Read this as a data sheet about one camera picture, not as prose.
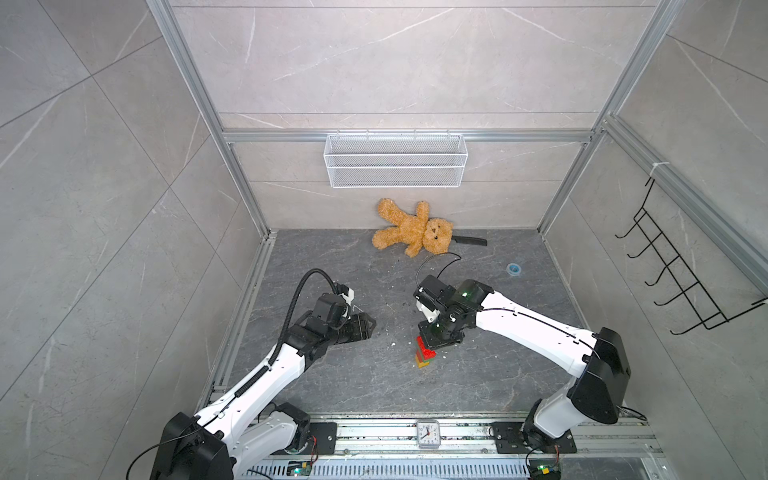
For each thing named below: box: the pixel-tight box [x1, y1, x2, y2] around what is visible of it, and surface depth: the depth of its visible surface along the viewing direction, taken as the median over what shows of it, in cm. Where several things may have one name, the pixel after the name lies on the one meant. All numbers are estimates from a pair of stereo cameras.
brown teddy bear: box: [372, 198, 454, 258], surface depth 113 cm
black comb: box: [451, 235, 488, 246], surface depth 121 cm
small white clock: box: [417, 419, 441, 449], surface depth 74 cm
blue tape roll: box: [506, 262, 522, 276], surface depth 109 cm
